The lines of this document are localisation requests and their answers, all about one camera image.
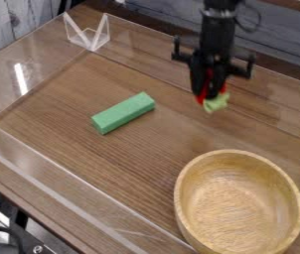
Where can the red plush strawberry green leaf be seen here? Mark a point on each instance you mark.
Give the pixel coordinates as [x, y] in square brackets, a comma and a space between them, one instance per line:
[211, 103]

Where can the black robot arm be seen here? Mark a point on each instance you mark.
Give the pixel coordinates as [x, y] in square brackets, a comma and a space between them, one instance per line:
[218, 25]

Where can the green rectangular foam block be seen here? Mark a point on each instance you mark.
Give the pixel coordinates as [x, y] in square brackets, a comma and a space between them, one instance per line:
[123, 112]

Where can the wooden oval bowl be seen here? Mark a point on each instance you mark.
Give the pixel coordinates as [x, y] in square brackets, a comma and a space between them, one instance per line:
[237, 204]

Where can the black metal table frame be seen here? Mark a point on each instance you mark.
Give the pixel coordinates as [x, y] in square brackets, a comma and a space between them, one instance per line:
[31, 227]

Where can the clear acrylic tray enclosure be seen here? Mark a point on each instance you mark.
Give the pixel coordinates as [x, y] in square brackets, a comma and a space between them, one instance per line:
[100, 188]

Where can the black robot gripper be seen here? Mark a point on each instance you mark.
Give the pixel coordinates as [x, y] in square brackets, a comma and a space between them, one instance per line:
[186, 49]

